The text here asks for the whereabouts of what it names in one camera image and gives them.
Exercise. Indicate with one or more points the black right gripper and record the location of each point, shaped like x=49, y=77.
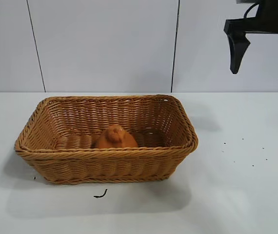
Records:
x=275, y=19

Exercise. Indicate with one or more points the orange cone-shaped bread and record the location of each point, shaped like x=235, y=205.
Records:
x=119, y=140

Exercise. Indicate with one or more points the brown woven wicker basket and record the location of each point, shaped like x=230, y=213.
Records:
x=105, y=165

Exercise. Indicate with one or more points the small black thread piece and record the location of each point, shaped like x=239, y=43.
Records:
x=101, y=195

